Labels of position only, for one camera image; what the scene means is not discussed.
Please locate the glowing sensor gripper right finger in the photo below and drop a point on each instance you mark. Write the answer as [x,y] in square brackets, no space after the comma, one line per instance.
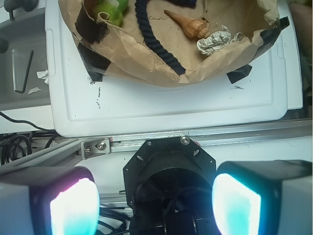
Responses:
[264,197]

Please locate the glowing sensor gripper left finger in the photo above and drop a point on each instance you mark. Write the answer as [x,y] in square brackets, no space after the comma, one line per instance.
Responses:
[48,200]

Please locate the white plastic board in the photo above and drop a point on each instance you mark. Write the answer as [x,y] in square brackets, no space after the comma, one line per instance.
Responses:
[122,106]

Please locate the black hex key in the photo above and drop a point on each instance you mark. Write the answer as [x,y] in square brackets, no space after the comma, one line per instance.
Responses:
[21,67]

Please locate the crumpled silver foil ball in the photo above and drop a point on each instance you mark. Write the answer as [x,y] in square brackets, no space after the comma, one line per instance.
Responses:
[217,40]

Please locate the brown paper bag tray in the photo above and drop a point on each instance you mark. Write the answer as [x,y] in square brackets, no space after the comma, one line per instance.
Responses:
[149,46]

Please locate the brown spiral seashell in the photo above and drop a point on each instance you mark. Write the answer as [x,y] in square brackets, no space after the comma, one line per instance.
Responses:
[192,28]

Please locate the green plush toy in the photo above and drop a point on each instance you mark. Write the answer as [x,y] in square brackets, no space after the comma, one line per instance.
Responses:
[111,10]

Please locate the aluminium frame rail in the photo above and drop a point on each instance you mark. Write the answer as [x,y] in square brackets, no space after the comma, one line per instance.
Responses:
[18,150]

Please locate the black octagonal mount plate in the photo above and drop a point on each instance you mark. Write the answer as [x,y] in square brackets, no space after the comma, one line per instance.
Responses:
[161,168]

